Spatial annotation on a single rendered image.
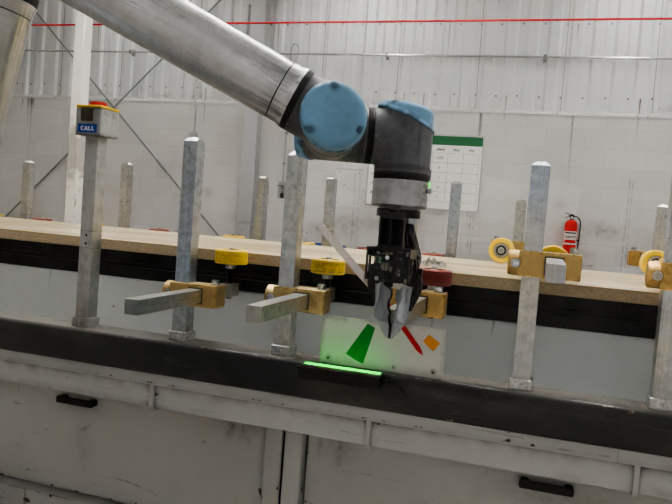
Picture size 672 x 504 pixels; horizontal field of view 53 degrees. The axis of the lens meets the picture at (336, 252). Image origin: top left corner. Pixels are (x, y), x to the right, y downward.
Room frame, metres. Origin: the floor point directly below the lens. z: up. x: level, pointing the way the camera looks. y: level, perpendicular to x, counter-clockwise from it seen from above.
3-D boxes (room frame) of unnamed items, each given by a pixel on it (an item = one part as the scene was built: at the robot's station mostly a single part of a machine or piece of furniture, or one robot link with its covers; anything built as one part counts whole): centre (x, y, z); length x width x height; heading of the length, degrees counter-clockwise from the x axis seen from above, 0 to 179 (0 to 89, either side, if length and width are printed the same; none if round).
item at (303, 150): (1.09, 0.02, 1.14); 0.12 x 0.12 x 0.09; 3
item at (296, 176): (1.46, 0.10, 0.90); 0.03 x 0.03 x 0.48; 73
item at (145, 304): (1.47, 0.31, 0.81); 0.43 x 0.03 x 0.04; 163
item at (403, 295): (1.09, -0.11, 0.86); 0.06 x 0.03 x 0.09; 163
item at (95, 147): (1.61, 0.59, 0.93); 0.05 x 0.04 x 0.45; 73
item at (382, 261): (1.09, -0.09, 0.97); 0.09 x 0.08 x 0.12; 163
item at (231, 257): (1.66, 0.25, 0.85); 0.08 x 0.08 x 0.11
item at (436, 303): (1.39, -0.16, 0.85); 0.13 x 0.06 x 0.05; 73
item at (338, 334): (1.37, -0.11, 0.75); 0.26 x 0.01 x 0.10; 73
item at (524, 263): (1.31, -0.40, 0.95); 0.13 x 0.06 x 0.05; 73
